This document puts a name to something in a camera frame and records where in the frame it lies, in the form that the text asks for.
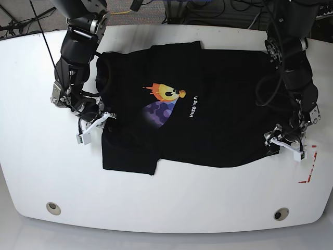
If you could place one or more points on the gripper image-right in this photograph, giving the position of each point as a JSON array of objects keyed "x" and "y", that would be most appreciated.
[{"x": 279, "y": 134}]

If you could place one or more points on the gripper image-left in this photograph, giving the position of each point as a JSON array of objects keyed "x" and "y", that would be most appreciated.
[{"x": 85, "y": 108}]

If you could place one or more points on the black T-shirt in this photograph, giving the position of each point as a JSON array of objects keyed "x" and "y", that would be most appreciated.
[{"x": 184, "y": 103}]

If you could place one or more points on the black robot arm image-left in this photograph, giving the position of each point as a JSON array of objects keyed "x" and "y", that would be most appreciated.
[{"x": 86, "y": 22}]

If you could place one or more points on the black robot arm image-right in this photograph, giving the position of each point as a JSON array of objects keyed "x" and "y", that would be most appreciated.
[{"x": 290, "y": 24}]

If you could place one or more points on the red tape rectangle marking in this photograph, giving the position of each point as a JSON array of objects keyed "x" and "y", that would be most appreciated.
[{"x": 306, "y": 166}]

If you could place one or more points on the white power strip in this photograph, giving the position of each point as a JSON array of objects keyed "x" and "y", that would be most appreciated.
[{"x": 324, "y": 12}]

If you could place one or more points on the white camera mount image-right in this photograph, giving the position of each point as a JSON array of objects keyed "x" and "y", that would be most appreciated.
[{"x": 299, "y": 152}]

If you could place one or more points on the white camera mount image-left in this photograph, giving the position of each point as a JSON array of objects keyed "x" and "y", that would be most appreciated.
[{"x": 84, "y": 135}]

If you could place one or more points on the right table cable grommet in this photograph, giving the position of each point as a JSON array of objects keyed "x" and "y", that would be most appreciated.
[{"x": 281, "y": 214}]

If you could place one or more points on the table cable grommet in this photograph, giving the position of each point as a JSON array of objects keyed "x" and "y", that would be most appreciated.
[
  {"x": 281, "y": 214},
  {"x": 53, "y": 208}
]

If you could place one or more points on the left table cable grommet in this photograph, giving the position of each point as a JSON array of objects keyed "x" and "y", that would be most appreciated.
[{"x": 53, "y": 208}]

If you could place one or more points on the black cable bundle floor left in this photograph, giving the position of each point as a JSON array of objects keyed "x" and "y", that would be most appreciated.
[{"x": 24, "y": 17}]

